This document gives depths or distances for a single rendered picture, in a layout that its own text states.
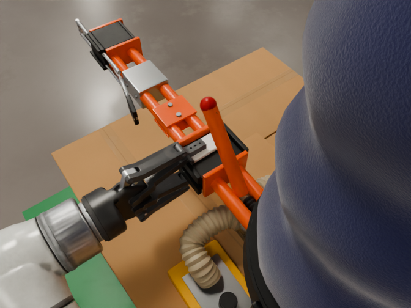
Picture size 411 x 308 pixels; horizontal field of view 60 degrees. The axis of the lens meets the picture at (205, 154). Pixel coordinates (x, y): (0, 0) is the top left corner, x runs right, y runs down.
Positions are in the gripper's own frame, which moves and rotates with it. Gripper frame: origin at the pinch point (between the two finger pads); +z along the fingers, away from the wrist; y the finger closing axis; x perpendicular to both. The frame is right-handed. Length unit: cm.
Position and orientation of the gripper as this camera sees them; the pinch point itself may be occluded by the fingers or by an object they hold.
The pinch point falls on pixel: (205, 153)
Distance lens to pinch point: 57.9
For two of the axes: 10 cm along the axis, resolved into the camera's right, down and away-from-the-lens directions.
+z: 8.1, -4.8, 3.5
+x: 5.9, 6.5, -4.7
